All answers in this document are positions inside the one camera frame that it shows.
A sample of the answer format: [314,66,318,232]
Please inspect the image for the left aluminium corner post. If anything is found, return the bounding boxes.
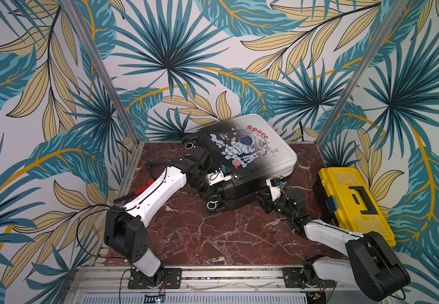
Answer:
[61,0,140,146]

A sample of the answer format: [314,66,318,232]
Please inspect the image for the red handled wrench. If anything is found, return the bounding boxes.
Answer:
[113,179,155,205]

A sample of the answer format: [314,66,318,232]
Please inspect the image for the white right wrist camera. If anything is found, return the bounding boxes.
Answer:
[266,176,284,202]

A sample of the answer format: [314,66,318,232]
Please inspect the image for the aluminium corner post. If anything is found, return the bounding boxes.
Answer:
[61,0,140,146]
[315,0,409,148]

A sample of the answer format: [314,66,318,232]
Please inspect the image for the right aluminium corner post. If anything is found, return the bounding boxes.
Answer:
[315,0,409,148]

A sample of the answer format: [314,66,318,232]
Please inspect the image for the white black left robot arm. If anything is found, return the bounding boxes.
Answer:
[104,147,212,286]

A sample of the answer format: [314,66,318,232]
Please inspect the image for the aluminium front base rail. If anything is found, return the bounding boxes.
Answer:
[64,265,371,303]

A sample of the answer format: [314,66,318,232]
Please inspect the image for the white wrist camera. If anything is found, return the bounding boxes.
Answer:
[266,176,284,202]
[206,170,232,186]

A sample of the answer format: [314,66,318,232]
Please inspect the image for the yellow black plastic toolbox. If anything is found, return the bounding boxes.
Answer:
[313,167,396,248]

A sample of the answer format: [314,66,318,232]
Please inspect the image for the white space-print kids suitcase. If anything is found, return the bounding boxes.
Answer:
[181,114,298,213]

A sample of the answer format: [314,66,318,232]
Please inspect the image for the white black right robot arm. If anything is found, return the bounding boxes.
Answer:
[256,187,411,301]

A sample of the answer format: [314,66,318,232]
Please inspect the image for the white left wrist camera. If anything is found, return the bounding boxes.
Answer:
[206,170,232,186]

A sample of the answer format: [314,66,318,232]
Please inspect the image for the blue handled pliers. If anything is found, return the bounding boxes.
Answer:
[146,161,169,179]

